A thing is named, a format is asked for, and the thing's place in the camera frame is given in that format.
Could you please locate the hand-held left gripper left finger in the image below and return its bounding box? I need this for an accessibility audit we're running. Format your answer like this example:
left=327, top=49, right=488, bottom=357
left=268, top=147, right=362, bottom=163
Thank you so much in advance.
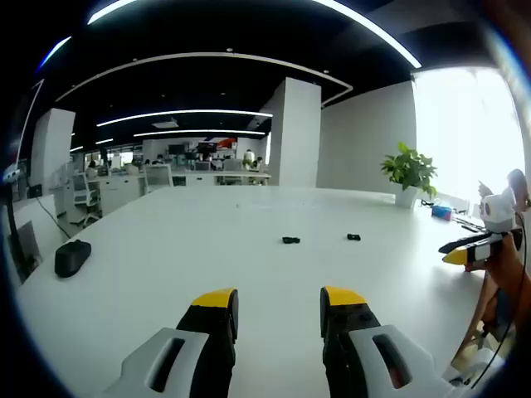
left=103, top=287, right=240, bottom=398

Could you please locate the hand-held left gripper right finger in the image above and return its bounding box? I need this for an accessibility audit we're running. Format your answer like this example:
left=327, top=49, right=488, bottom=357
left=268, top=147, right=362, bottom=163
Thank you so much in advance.
left=319, top=285, right=455, bottom=398

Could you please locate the person's right hand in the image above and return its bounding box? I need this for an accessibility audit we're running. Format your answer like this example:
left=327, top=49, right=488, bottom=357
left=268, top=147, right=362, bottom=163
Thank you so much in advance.
left=485, top=232, right=524, bottom=288

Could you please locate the blue tissue box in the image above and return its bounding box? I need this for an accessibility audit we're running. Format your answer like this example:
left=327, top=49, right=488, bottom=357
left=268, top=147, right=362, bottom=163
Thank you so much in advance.
left=431, top=202, right=455, bottom=221

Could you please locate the green potted plant white pot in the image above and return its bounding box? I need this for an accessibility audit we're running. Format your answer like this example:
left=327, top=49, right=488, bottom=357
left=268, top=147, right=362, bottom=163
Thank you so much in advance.
left=380, top=141, right=439, bottom=209

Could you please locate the black computer mouse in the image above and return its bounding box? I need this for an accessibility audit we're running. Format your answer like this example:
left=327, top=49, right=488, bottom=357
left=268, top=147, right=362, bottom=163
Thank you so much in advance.
left=54, top=239, right=93, bottom=279

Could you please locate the white office desk row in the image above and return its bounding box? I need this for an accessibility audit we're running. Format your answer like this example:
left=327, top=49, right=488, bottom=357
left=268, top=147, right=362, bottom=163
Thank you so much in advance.
left=97, top=170, right=273, bottom=217

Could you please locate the grey mesh office chair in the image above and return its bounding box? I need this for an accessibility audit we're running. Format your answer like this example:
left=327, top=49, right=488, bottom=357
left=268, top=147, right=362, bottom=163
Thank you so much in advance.
left=143, top=163, right=175, bottom=196

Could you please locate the white mesh office chair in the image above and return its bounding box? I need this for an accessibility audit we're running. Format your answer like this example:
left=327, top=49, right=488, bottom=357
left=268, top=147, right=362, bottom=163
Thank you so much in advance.
left=67, top=171, right=104, bottom=228

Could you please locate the long ceiling light strip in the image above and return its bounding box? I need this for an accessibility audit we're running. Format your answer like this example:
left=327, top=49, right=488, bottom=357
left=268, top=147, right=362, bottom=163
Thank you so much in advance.
left=334, top=0, right=423, bottom=69
left=132, top=129, right=267, bottom=138
left=96, top=109, right=274, bottom=128

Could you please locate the black stand with device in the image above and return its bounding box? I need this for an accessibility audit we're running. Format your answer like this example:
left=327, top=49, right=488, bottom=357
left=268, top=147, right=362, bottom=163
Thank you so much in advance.
left=1, top=163, right=43, bottom=284

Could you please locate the thin black power cable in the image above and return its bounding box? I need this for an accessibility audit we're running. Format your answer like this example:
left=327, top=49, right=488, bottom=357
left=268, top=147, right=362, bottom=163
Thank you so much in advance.
left=35, top=197, right=71, bottom=241

